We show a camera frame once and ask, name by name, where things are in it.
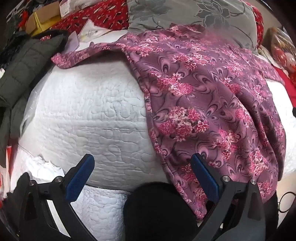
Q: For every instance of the white paper sheets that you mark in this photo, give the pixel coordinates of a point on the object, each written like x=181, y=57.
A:
x=89, y=32

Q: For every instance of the grey floral pillow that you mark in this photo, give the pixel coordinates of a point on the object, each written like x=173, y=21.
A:
x=234, y=19

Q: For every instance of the white quilted bedspread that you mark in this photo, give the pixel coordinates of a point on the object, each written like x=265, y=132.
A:
x=97, y=107

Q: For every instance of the cardboard box with yellow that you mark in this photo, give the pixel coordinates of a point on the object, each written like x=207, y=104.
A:
x=43, y=19

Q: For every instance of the purple pink floral garment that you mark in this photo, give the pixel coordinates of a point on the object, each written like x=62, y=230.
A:
x=204, y=95

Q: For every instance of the dark green padded jacket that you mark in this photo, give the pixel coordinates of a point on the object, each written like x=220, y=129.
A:
x=27, y=67

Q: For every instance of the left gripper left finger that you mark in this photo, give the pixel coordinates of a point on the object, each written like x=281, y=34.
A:
x=46, y=212

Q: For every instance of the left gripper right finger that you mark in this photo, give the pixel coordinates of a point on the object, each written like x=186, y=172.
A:
x=237, y=212

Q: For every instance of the red patterned blanket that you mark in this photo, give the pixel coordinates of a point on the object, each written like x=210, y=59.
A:
x=110, y=14

